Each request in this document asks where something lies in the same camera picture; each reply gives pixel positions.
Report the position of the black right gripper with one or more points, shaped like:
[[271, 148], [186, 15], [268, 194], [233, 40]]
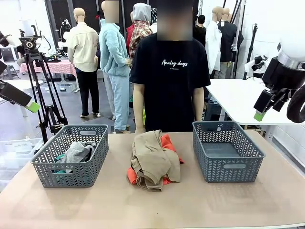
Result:
[[283, 76]]

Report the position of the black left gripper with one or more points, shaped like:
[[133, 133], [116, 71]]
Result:
[[2, 68]]

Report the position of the teal garment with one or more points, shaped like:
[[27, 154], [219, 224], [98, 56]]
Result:
[[59, 158]]

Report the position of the gray garment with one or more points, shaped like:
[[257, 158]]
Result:
[[76, 152]]

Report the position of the orange garment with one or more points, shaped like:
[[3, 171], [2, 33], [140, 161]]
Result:
[[169, 143]]

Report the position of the beige garment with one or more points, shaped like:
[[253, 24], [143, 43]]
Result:
[[152, 152]]

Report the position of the person's right forearm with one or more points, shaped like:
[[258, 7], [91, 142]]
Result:
[[139, 115]]

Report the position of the person's left forearm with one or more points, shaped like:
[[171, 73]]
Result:
[[198, 112]]

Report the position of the person's right hand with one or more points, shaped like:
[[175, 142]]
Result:
[[140, 130]]

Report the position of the small white table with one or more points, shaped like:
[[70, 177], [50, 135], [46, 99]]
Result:
[[14, 86]]

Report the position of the gray stool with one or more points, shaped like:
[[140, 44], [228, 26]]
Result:
[[8, 71]]

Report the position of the large white table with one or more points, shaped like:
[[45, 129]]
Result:
[[236, 100]]

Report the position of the black monitor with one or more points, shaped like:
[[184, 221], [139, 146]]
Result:
[[17, 52], [6, 55]]

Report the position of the table with pink cloth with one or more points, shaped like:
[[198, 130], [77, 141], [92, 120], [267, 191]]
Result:
[[59, 68]]

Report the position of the black green device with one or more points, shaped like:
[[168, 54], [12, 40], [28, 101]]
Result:
[[53, 58]]

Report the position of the gray floor crate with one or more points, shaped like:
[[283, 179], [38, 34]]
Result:
[[69, 87]]

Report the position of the clear plastic storage bin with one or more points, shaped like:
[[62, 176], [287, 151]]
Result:
[[16, 152]]

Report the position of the black light stand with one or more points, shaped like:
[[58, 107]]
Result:
[[250, 47]]

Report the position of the dark storage crate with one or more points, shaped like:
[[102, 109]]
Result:
[[214, 109]]

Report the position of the black backdrop stand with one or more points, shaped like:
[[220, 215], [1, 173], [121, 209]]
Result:
[[239, 35]]

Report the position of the mannequin in black shirt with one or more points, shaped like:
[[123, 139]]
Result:
[[227, 43]]

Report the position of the mannequin in cream shirt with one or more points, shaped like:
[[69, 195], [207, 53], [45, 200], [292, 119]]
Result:
[[82, 47]]

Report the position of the mannequin in white coat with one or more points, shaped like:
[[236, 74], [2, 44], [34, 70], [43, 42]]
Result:
[[212, 47]]

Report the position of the gray plastic mesh basket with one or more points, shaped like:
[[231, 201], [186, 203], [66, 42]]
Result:
[[228, 176], [78, 176]]

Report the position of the figure in dark jacket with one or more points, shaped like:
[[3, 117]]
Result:
[[200, 31]]

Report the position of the person in black T-shirt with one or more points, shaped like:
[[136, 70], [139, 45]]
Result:
[[170, 90]]

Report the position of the mannequin in light blue fleece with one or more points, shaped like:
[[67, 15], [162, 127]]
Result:
[[112, 52]]

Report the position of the mannequin in plaid shirt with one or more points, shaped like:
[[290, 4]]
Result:
[[138, 31]]

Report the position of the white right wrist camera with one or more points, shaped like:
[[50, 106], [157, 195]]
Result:
[[250, 65]]

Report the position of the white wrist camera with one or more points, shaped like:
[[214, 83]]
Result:
[[14, 41], [250, 65]]

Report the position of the black camera tripod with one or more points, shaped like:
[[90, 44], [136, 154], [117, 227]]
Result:
[[31, 45]]

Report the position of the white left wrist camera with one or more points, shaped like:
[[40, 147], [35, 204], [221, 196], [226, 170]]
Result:
[[14, 41]]

